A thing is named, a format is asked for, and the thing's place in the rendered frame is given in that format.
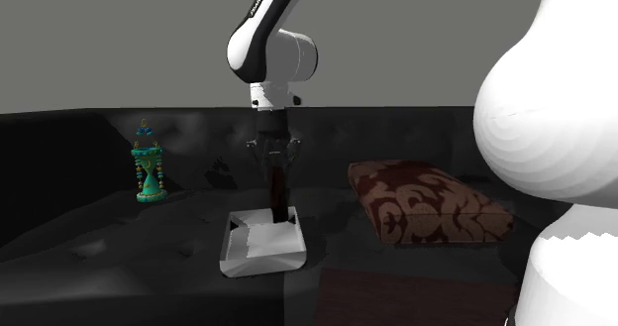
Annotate white square tray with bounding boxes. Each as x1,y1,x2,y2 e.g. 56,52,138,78
219,205,308,278

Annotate black sofa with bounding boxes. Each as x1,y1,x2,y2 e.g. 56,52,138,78
0,105,573,326

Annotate red patterned cushion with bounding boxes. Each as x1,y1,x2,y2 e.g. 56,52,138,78
347,160,515,246

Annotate dark red slim bottle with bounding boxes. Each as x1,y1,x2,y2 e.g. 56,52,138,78
265,157,291,223

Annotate teal hourglass figure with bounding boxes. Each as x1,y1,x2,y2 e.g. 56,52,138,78
130,118,169,204

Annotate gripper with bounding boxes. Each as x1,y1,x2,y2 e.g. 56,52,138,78
246,108,302,172

